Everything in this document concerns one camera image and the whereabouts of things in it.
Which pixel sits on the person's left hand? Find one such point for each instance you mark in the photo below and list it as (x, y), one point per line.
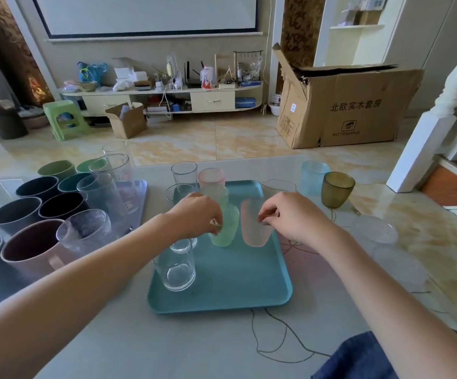
(195, 215)

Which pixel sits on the person's right hand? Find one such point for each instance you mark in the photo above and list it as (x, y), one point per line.
(295, 217)

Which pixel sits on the person's right fingers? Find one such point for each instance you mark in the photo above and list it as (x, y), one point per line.
(268, 215)

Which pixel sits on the person's left fingers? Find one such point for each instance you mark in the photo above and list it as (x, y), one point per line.
(216, 221)

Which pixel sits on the green textured plastic cup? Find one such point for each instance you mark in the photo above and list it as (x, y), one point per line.
(225, 232)
(214, 195)

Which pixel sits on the pink textured plastic cup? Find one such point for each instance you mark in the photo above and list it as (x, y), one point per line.
(211, 178)
(254, 232)

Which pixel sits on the person's right forearm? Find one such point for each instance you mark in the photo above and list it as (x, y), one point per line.
(390, 296)

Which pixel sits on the person's left forearm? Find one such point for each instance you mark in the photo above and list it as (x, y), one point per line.
(74, 296)

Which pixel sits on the clear drinking glass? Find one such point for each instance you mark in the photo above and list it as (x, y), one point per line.
(115, 147)
(184, 175)
(175, 268)
(173, 197)

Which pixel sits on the blue textured plastic cup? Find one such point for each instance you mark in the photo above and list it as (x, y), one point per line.
(313, 177)

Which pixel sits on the teal plastic tray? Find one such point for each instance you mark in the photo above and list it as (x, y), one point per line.
(228, 280)

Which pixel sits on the amber textured plastic cup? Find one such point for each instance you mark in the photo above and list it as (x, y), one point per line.
(337, 191)

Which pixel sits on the grey tray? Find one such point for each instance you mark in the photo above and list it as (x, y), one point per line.
(139, 201)

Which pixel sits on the tall clear glass red print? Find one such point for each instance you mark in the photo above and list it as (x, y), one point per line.
(120, 181)

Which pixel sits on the clear textured plastic cup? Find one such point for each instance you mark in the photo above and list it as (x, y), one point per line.
(400, 268)
(374, 232)

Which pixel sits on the blue case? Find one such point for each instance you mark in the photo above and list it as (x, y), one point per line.
(246, 102)

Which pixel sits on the tall clear glass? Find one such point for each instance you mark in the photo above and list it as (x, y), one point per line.
(102, 197)

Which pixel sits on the white media cabinet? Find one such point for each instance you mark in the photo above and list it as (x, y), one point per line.
(212, 100)

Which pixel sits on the small cardboard box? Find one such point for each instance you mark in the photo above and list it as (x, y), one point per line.
(128, 122)

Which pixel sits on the clear glass mug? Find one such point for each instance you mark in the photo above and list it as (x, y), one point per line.
(82, 232)

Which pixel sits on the large cardboard box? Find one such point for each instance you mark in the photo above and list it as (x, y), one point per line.
(354, 110)

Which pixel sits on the black router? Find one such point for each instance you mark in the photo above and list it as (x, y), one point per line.
(193, 80)

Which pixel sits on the person's blue jeans leg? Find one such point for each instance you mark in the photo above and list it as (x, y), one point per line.
(354, 359)

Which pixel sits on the green plastic stool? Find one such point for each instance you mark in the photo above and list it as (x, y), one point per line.
(66, 120)

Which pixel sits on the woven bowl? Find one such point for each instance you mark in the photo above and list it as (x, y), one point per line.
(85, 86)

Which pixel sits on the cluster of matte coloured mugs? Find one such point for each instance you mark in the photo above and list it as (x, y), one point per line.
(27, 217)

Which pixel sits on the blue plastic bag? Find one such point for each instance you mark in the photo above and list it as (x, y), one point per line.
(92, 71)

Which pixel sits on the pink basin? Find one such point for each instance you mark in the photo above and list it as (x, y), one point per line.
(35, 120)

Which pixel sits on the white projector screen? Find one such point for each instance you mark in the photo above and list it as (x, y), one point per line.
(145, 13)

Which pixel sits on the black bin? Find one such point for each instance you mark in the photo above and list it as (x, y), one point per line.
(5, 124)

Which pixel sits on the white stair post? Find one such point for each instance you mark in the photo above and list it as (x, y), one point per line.
(429, 126)

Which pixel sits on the white wall shelf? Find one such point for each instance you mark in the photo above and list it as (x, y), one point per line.
(354, 31)

